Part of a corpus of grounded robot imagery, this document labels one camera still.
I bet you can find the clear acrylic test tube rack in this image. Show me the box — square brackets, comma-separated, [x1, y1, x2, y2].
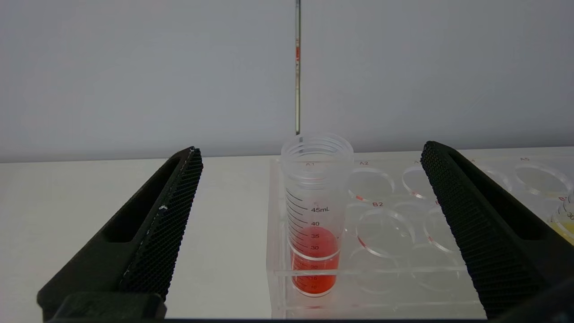
[266, 150, 574, 320]

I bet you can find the test tube with red pigment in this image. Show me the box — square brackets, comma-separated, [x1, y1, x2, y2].
[280, 132, 355, 298]

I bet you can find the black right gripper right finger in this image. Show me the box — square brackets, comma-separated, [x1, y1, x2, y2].
[420, 141, 574, 320]

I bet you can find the test tube with yellow pigment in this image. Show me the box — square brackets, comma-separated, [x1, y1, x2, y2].
[549, 192, 574, 246]

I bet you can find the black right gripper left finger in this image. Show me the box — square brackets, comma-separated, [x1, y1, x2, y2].
[37, 146, 204, 317]

